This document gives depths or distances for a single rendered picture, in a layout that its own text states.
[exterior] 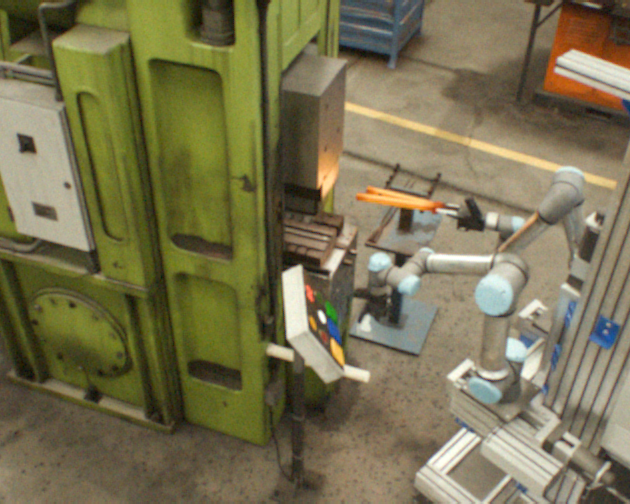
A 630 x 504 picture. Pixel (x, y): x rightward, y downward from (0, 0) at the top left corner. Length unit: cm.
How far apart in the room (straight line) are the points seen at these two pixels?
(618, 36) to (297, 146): 385
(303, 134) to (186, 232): 63
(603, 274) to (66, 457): 254
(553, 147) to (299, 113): 353
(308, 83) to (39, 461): 219
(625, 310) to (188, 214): 160
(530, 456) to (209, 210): 148
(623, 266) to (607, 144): 371
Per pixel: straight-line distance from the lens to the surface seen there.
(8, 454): 397
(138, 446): 383
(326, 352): 266
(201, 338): 343
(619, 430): 291
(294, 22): 277
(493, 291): 244
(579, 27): 632
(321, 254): 320
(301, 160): 286
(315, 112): 273
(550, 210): 297
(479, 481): 348
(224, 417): 370
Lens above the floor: 305
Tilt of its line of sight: 40 degrees down
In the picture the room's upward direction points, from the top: 1 degrees clockwise
